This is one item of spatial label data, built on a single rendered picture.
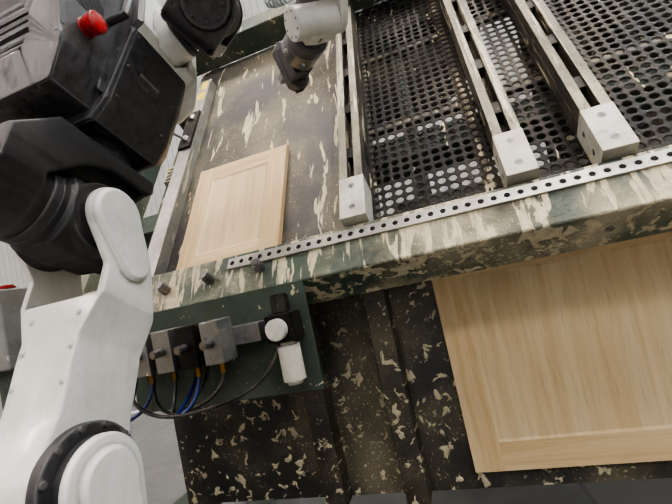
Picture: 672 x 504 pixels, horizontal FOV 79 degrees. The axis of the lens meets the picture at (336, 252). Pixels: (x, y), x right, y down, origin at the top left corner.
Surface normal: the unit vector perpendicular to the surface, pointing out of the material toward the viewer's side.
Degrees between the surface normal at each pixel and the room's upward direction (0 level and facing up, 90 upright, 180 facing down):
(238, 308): 90
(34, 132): 90
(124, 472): 90
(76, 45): 90
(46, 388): 64
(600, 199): 56
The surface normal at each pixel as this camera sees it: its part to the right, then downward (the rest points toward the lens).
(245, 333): -0.29, 0.00
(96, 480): 0.93, -0.22
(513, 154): -0.36, -0.54
